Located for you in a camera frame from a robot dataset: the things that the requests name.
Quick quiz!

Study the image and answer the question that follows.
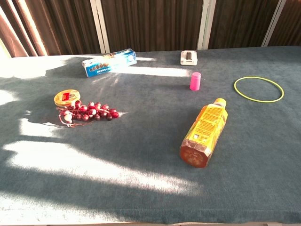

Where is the white box with black insert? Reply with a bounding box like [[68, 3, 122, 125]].
[[180, 50, 198, 66]]

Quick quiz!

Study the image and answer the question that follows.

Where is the pink plastic cup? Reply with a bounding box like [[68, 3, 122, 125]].
[[190, 72, 202, 91]]

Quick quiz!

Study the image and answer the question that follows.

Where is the blue-grey table cloth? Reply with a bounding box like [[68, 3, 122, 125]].
[[0, 45, 301, 225]]

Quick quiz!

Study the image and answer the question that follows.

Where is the orange juice bottle yellow label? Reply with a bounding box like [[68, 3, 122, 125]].
[[179, 97, 229, 169]]

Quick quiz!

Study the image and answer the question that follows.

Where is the round yellow tin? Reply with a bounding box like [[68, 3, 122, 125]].
[[53, 89, 81, 108]]

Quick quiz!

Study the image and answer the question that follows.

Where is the red grape bunch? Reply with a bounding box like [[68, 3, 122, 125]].
[[57, 100, 119, 128]]

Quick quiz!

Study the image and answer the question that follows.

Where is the white window frame post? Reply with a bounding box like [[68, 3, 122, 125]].
[[261, 0, 288, 47], [197, 0, 217, 50], [89, 0, 111, 54]]

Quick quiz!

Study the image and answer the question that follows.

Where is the blue cookie box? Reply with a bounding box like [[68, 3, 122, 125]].
[[81, 48, 137, 78]]

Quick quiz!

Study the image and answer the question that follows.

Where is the brown curtain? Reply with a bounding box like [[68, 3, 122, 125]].
[[0, 0, 62, 58]]

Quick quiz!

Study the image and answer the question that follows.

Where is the yellow-green ring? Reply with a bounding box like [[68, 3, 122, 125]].
[[233, 76, 285, 103]]

